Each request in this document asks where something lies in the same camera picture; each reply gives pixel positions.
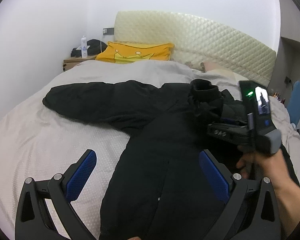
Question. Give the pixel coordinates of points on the yellow crown pillow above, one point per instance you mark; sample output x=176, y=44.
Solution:
x=123, y=53

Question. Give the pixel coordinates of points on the white grey wardrobe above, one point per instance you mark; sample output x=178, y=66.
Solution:
x=287, y=63

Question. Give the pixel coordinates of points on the wall socket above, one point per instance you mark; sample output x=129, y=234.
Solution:
x=108, y=31

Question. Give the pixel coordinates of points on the blue chair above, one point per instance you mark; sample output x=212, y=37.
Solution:
x=293, y=107

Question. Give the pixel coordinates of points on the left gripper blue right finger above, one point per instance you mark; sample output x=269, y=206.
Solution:
x=250, y=207

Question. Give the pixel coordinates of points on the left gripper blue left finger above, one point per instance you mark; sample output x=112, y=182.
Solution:
x=33, y=219

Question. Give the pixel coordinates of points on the black puffer jacket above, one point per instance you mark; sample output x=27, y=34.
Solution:
x=157, y=190

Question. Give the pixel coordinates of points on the grey beige patchwork pillow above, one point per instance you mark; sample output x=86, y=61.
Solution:
x=228, y=79

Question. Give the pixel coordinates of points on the cream quilted headboard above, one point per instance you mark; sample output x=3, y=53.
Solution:
x=196, y=40

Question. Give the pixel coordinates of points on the bottles on side shelf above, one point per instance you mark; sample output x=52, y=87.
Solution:
x=277, y=96

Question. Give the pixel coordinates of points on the grey bed duvet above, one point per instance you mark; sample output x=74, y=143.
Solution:
x=37, y=142

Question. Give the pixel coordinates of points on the wooden nightstand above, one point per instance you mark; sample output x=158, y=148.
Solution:
x=73, y=61

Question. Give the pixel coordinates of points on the black bag on nightstand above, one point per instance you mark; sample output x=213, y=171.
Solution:
x=95, y=47

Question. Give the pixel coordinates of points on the person's right hand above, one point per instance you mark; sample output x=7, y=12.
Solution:
x=272, y=166

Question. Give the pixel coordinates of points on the person's right forearm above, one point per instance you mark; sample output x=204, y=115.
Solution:
x=288, y=198

